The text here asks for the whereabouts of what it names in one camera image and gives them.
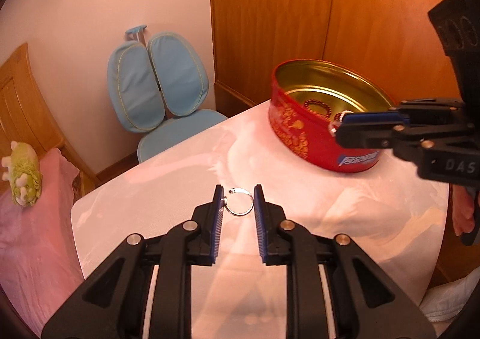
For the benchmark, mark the wooden bed headboard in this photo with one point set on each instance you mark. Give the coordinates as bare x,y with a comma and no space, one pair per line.
25,117

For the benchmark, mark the blue ergonomic chair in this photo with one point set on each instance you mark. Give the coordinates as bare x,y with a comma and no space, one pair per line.
156,89

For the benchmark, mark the round red gold tin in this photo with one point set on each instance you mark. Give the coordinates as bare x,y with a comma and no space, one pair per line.
306,95

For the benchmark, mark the pink bed blanket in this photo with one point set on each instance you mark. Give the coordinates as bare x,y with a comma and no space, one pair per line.
39,265

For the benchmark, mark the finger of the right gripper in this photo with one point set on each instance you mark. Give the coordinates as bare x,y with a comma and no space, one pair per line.
411,143
419,112

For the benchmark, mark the wooden wardrobe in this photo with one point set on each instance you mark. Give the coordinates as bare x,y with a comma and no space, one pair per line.
390,42

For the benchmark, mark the light grey jacket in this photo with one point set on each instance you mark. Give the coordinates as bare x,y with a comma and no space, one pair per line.
444,302

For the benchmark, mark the silver hoop earring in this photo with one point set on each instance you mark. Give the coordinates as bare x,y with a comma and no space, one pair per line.
337,121
238,202

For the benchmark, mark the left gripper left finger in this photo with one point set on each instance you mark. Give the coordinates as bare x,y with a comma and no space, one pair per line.
143,288

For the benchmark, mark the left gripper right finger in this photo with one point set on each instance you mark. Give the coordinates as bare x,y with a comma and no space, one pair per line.
333,288

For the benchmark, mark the person's right hand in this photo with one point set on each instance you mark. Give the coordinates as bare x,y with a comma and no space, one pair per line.
462,210

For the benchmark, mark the green cabbage plush toy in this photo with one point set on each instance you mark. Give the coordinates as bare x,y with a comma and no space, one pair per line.
22,172

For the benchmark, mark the white printed tablecloth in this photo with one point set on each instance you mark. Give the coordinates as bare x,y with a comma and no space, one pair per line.
397,218

